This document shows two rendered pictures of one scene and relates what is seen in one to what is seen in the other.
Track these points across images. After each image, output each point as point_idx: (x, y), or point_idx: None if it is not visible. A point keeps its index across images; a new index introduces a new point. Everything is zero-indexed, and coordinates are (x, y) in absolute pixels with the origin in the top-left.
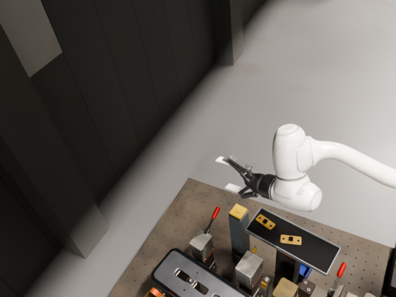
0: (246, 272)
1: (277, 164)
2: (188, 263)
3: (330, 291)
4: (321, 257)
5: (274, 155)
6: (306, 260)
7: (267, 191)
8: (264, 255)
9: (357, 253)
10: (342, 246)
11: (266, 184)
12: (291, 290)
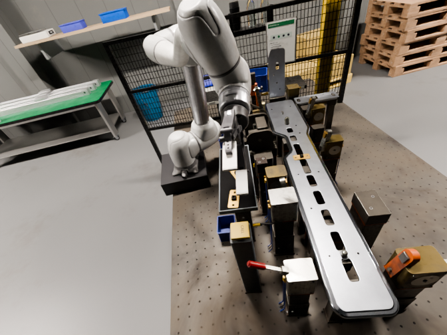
0: (292, 192)
1: (232, 38)
2: (332, 274)
3: (252, 151)
4: None
5: (226, 30)
6: (247, 157)
7: (247, 94)
8: (233, 266)
9: (188, 209)
10: (187, 219)
11: (241, 92)
12: (271, 168)
